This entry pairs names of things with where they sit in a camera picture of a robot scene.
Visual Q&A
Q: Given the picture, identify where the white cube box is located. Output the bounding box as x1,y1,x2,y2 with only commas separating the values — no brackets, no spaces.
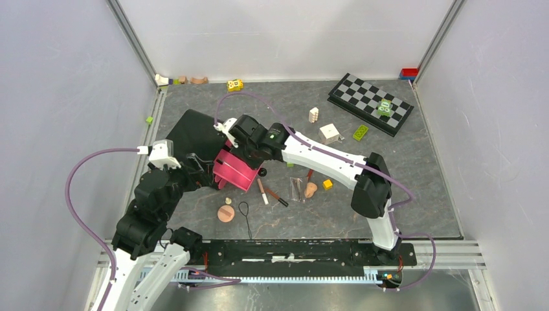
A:
319,123,344,145

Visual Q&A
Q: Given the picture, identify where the white corner block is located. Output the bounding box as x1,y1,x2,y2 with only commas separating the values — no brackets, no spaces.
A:
155,74,170,87

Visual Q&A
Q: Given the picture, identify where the yellow toy block face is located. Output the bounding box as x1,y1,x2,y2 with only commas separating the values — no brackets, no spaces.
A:
227,79,244,92

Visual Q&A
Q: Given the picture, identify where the yellow cube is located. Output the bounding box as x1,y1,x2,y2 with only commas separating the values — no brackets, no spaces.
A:
322,179,333,190

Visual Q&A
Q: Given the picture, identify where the chessboard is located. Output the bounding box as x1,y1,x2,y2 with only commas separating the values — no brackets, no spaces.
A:
328,73,414,137

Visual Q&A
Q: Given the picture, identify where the green lego brick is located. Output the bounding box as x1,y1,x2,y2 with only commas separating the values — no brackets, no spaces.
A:
352,125,369,141

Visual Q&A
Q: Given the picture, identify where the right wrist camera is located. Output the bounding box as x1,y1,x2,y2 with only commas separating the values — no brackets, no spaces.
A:
214,118,239,148

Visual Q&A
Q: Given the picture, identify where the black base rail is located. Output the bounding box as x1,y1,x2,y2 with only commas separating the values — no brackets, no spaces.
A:
189,238,418,277

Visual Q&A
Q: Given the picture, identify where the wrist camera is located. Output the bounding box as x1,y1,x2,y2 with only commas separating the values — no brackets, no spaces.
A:
137,139,181,170
214,118,239,148

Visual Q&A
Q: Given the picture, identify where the beige makeup sponge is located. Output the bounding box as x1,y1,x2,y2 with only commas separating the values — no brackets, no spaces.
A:
304,182,318,199

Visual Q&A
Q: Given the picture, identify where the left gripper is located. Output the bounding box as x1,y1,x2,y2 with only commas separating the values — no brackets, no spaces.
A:
149,151,214,220

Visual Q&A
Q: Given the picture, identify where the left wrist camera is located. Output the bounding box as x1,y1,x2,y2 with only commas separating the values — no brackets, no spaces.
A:
137,139,181,170

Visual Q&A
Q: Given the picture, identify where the round wooden disc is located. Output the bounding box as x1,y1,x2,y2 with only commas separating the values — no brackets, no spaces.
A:
217,205,235,223

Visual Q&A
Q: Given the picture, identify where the wooden arch block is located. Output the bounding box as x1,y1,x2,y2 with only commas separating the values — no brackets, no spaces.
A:
189,77,208,84

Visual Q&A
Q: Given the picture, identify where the black makeup organizer box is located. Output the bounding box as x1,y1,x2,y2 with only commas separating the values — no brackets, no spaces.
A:
166,109,227,171

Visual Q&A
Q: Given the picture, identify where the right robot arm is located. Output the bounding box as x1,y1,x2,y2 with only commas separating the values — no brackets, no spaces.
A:
215,115,400,264

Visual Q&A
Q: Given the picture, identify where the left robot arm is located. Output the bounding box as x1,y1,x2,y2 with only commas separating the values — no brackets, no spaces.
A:
94,161,208,310

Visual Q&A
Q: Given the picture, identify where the green toy monster block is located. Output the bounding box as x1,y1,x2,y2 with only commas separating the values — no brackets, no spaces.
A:
377,98,392,117

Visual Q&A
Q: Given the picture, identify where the red blue bricks stack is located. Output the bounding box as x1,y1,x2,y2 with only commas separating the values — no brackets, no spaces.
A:
399,68,419,81

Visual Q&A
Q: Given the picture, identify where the clear plastic bag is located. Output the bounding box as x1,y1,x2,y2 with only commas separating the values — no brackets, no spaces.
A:
290,178,306,203

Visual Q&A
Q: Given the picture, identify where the pink top drawer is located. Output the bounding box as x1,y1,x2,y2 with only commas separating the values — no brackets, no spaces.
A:
213,146,260,192

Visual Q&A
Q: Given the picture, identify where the black wire loop tool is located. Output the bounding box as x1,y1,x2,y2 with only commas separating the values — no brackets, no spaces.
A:
238,202,252,240

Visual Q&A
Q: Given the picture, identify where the white concealer pen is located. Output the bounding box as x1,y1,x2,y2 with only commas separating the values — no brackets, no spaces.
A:
257,178,269,205

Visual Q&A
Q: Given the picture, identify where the white stacked block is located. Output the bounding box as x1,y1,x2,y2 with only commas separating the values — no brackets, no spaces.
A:
308,107,319,124

